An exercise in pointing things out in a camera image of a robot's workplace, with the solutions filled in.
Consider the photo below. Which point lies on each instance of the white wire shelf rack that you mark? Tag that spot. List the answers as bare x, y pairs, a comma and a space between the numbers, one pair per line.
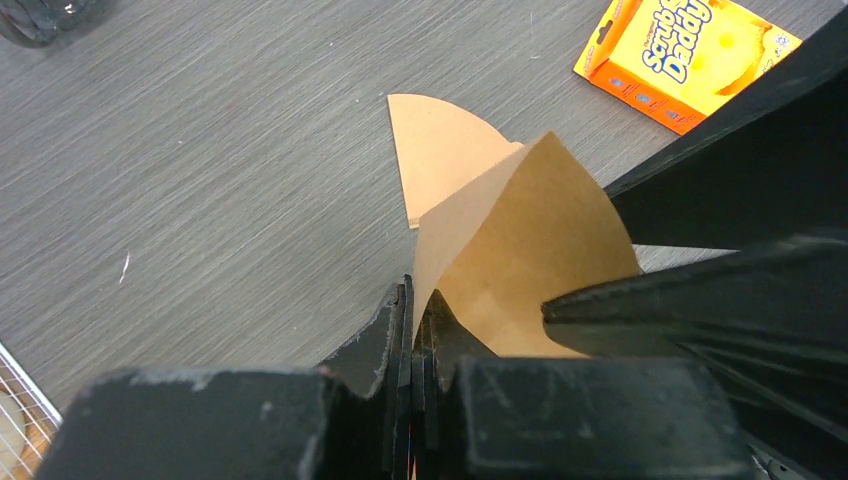
29, 421

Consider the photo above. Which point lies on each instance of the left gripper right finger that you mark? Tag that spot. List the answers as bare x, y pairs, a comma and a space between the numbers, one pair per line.
479, 416

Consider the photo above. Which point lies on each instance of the brown paper coffee filter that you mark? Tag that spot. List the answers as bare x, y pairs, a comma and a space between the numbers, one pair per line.
440, 147
534, 227

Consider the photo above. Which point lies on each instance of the grey plastic measuring cup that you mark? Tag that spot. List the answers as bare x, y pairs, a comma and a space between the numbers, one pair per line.
36, 24

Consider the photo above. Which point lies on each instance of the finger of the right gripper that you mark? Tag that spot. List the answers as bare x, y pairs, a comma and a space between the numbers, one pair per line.
769, 322
770, 163

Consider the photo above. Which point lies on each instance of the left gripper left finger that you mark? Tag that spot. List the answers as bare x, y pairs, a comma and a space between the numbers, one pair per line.
346, 418

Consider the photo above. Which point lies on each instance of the orange Scrub Daddy sponge package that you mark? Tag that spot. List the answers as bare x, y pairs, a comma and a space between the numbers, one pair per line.
679, 61

